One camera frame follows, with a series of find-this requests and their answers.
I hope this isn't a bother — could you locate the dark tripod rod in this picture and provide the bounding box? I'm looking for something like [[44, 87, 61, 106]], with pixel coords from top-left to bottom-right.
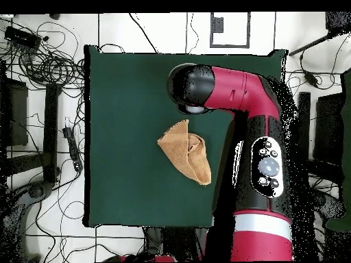
[[287, 11, 351, 57]]

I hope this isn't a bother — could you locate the dark grey power adapter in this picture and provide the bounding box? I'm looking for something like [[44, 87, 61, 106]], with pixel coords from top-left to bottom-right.
[[302, 71, 320, 88]]

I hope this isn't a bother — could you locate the tangle of black cables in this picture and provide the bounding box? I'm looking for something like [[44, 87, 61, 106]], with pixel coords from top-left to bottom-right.
[[0, 16, 86, 91]]

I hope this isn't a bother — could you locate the tan terry towel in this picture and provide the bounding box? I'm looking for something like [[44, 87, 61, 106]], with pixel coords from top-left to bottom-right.
[[156, 118, 213, 186]]

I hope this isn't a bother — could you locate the black electronics box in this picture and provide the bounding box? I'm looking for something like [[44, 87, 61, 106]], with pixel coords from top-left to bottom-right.
[[3, 25, 42, 50]]

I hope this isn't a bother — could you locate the black upright bar stand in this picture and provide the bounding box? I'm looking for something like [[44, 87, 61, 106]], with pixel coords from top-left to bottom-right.
[[297, 91, 312, 165], [42, 83, 62, 184]]

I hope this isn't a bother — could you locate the grey curved base foot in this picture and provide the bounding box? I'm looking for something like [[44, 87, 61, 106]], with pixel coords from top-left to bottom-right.
[[312, 188, 346, 220], [0, 180, 54, 262]]

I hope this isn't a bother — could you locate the dark green table cloth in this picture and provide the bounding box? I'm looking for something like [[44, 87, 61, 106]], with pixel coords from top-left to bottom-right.
[[83, 45, 287, 229]]

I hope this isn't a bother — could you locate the black power strip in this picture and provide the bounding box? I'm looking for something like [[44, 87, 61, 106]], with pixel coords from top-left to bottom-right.
[[62, 126, 84, 173]]

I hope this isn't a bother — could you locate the dark flat box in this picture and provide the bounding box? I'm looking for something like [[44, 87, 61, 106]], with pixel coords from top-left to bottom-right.
[[312, 92, 346, 165], [0, 77, 29, 147]]

